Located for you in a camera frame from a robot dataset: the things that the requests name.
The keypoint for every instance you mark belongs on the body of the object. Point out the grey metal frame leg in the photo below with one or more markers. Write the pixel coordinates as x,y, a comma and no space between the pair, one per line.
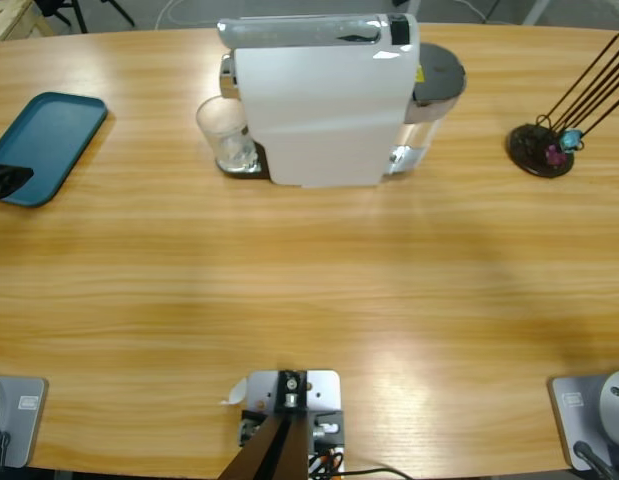
536,12

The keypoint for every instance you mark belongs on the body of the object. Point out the white tape tag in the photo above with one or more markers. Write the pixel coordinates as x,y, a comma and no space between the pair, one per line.
236,392

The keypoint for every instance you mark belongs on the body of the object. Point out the black camera mast with bracket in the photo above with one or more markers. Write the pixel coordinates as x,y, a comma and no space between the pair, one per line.
289,400

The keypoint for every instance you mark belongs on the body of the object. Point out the blue coffee capsule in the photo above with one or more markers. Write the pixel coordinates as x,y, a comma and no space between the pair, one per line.
570,140

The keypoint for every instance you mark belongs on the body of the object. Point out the yellow warning sticker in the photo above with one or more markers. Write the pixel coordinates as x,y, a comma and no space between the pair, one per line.
419,75

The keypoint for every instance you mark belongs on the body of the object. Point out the black capsule holder with rods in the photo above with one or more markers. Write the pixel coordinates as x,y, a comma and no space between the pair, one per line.
529,147

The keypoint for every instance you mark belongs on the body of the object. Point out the wooden crate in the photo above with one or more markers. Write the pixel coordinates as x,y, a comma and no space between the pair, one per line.
14,17

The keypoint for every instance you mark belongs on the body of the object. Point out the clear glass cup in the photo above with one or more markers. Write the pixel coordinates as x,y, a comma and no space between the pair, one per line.
224,130

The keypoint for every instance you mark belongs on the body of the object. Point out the clear water tank black lid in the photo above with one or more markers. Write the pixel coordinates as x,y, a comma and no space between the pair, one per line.
439,70

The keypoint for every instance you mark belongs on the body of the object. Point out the white capsule coffee machine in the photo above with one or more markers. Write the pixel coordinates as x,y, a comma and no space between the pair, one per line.
319,115

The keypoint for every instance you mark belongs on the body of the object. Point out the purple coffee capsule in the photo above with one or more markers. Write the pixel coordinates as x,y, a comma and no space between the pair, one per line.
554,156

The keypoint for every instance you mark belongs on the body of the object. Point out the black tripod legs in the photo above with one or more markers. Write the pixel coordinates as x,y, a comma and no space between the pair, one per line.
79,12

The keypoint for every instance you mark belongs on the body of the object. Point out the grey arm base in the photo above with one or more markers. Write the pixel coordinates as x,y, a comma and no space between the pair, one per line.
19,415
589,410

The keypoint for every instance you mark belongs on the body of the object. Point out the teal plastic tray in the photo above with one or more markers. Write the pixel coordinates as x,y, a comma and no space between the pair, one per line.
44,130

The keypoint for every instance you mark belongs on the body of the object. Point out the light grey camera mount plate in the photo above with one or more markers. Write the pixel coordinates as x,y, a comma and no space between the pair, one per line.
324,390

